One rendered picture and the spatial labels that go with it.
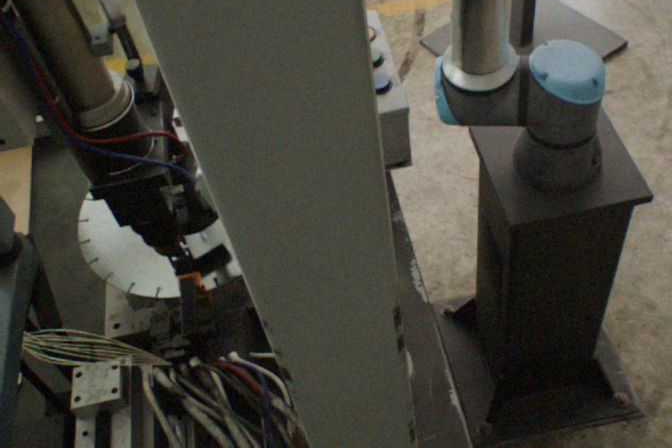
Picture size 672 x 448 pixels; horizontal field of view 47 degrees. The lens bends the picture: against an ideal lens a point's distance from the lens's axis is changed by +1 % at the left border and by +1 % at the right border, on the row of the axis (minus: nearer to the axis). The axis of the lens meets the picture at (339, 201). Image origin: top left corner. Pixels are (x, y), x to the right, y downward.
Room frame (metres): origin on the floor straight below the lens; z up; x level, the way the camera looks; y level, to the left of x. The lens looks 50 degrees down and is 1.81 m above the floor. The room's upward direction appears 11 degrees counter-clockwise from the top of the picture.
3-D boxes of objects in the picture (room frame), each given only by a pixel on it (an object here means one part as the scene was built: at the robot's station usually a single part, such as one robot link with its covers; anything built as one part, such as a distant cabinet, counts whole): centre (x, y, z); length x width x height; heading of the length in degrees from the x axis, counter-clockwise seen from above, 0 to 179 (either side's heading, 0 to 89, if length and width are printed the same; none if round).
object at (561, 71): (0.88, -0.39, 0.91); 0.13 x 0.12 x 0.14; 73
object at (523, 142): (0.88, -0.39, 0.80); 0.15 x 0.15 x 0.10
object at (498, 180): (0.88, -0.39, 0.37); 0.40 x 0.40 x 0.75; 1
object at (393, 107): (1.07, -0.09, 0.82); 0.28 x 0.11 x 0.15; 1
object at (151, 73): (0.69, 0.20, 1.17); 0.06 x 0.05 x 0.20; 172
